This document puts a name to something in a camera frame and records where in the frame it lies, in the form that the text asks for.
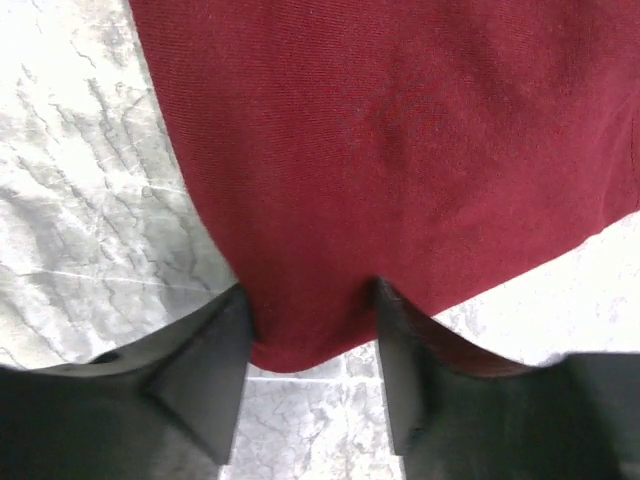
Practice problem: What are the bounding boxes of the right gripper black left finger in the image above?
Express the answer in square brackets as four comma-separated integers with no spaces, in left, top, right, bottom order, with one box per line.
[1,286,253,479]

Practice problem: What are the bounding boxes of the dark red t shirt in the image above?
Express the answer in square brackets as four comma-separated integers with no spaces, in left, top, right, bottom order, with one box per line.
[131,1,639,373]

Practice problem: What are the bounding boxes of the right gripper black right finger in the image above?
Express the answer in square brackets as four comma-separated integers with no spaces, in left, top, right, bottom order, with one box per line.
[375,280,639,479]

